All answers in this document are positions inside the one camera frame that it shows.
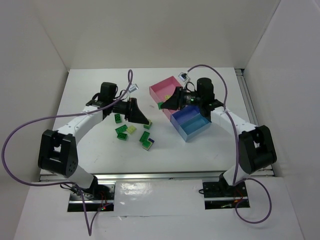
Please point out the aluminium side rail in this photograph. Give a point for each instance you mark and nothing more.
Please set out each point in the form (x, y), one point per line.
(252, 117)

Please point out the green narrow lego brick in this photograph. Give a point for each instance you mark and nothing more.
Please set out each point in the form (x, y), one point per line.
(144, 137)

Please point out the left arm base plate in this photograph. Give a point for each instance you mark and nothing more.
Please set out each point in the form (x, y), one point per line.
(102, 200)

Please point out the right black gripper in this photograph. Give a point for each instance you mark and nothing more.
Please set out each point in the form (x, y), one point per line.
(180, 97)

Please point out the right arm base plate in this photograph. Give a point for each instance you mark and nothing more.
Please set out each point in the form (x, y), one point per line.
(216, 198)

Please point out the large pink container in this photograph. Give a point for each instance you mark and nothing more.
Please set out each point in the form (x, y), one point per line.
(163, 88)

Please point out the green yellow blue lego stack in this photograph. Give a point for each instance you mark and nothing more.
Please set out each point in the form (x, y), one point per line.
(147, 144)

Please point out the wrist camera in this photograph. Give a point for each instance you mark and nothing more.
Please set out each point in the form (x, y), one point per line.
(133, 87)
(183, 76)

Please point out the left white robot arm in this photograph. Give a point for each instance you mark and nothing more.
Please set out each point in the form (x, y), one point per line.
(58, 148)

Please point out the green long lego brick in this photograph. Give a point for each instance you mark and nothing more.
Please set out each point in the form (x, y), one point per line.
(121, 129)

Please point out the light blue container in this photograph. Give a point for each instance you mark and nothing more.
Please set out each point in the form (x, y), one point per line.
(193, 127)

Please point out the dark blue container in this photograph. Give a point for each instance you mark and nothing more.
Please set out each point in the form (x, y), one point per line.
(191, 112)

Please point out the yellow lego brick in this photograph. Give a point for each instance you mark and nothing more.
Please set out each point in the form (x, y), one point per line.
(131, 129)

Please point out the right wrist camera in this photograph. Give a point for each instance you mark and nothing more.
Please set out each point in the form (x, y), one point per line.
(183, 76)

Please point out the green small lego upside down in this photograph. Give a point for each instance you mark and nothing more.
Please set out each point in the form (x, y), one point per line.
(122, 136)

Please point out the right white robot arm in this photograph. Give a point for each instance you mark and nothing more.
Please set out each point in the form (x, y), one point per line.
(235, 126)

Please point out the green and yellow lego stack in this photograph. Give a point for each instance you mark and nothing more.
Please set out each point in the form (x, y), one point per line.
(148, 126)

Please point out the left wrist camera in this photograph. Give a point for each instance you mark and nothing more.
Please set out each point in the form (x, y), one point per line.
(133, 87)

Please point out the aluminium front rail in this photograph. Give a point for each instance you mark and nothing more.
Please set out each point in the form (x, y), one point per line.
(159, 175)

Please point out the small pink container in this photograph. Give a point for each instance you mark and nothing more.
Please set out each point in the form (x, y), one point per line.
(170, 113)

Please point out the small green lego piece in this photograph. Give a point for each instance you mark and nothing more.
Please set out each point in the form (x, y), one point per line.
(159, 104)

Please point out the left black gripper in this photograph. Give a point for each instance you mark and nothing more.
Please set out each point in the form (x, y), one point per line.
(128, 109)

